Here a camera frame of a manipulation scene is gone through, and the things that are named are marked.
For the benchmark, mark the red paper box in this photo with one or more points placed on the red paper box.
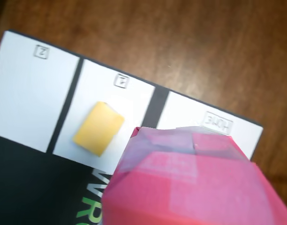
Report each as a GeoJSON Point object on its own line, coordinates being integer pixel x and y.
{"type": "Point", "coordinates": [192, 187]}

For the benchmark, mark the white paper sheet marked home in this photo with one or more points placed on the white paper sheet marked home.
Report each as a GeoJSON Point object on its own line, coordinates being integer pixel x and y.
{"type": "Point", "coordinates": [181, 112]}

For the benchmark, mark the black printed mat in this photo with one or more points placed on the black printed mat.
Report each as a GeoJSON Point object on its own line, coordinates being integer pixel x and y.
{"type": "Point", "coordinates": [28, 187]}

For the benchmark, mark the white paper sheet marked two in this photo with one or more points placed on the white paper sheet marked two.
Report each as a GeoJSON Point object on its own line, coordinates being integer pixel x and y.
{"type": "Point", "coordinates": [28, 93]}

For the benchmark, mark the white paper sheet marked one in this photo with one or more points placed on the white paper sheet marked one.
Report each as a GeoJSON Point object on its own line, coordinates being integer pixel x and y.
{"type": "Point", "coordinates": [99, 82]}

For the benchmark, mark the yellow paper box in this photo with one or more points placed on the yellow paper box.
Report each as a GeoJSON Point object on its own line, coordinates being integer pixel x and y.
{"type": "Point", "coordinates": [97, 129]}

